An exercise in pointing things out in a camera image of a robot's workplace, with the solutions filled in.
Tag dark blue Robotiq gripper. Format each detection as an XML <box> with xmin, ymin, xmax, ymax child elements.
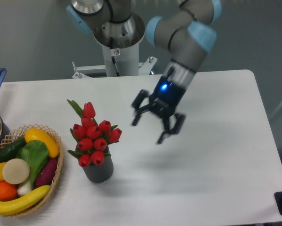
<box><xmin>131</xmin><ymin>76</ymin><xmax>186</xmax><ymax>145</ymax></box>

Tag red tulip bouquet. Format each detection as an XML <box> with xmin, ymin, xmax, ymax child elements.
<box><xmin>67</xmin><ymin>100</ymin><xmax>122</xmax><ymax>168</ymax></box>

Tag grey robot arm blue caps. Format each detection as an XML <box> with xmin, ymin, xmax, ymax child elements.
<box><xmin>66</xmin><ymin>0</ymin><xmax>222</xmax><ymax>144</ymax></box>

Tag dark grey ribbed vase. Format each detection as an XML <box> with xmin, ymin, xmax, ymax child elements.
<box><xmin>75</xmin><ymin>146</ymin><xmax>114</xmax><ymax>183</ymax></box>

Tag yellow squash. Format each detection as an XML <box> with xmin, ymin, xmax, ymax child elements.
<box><xmin>24</xmin><ymin>128</ymin><xmax>59</xmax><ymax>158</ymax></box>

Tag green bok choy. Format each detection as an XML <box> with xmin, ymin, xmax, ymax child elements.
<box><xmin>16</xmin><ymin>140</ymin><xmax>48</xmax><ymax>196</ymax></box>

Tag purple sweet potato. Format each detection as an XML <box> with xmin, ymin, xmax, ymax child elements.
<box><xmin>35</xmin><ymin>158</ymin><xmax>58</xmax><ymax>188</ymax></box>

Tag woven wicker basket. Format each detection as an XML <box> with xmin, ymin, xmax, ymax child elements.
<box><xmin>0</xmin><ymin>124</ymin><xmax>64</xmax><ymax>217</ymax></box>

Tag beige round disc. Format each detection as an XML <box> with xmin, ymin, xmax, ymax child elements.
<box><xmin>2</xmin><ymin>158</ymin><xmax>30</xmax><ymax>185</ymax></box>

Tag dark green cucumber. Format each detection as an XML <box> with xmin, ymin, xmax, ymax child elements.
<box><xmin>0</xmin><ymin>137</ymin><xmax>26</xmax><ymax>163</ymax></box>

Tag orange fruit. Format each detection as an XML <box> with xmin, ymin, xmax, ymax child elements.
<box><xmin>0</xmin><ymin>181</ymin><xmax>17</xmax><ymax>202</ymax></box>

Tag yellow banana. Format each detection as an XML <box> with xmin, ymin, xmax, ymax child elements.
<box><xmin>0</xmin><ymin>185</ymin><xmax>50</xmax><ymax>216</ymax></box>

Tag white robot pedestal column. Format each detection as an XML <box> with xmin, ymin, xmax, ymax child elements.
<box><xmin>102</xmin><ymin>44</ymin><xmax>139</xmax><ymax>77</ymax></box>

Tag black cable on pedestal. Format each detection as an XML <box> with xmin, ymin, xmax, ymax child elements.
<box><xmin>109</xmin><ymin>37</ymin><xmax>121</xmax><ymax>77</ymax></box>

